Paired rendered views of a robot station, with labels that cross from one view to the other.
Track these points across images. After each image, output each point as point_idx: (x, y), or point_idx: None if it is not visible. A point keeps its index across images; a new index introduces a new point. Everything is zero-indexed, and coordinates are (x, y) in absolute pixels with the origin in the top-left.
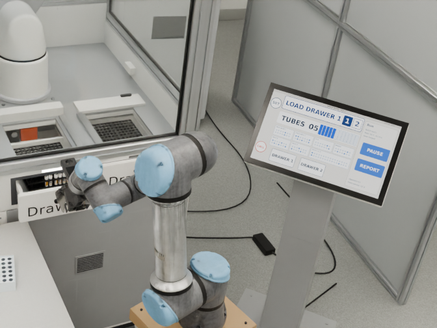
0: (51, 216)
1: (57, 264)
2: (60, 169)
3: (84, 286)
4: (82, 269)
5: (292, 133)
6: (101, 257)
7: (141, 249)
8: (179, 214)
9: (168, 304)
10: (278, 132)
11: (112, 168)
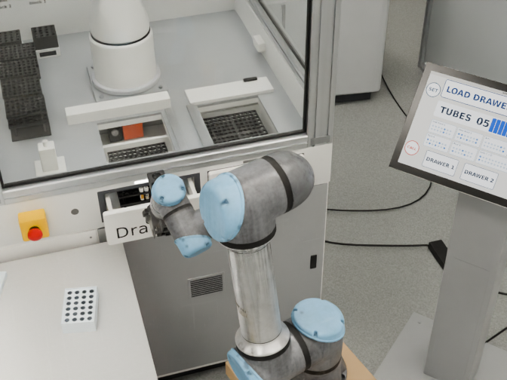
0: (146, 237)
1: (166, 288)
2: None
3: (203, 311)
4: (198, 293)
5: (453, 130)
6: (220, 279)
7: None
8: (260, 262)
9: (255, 372)
10: (434, 129)
11: None
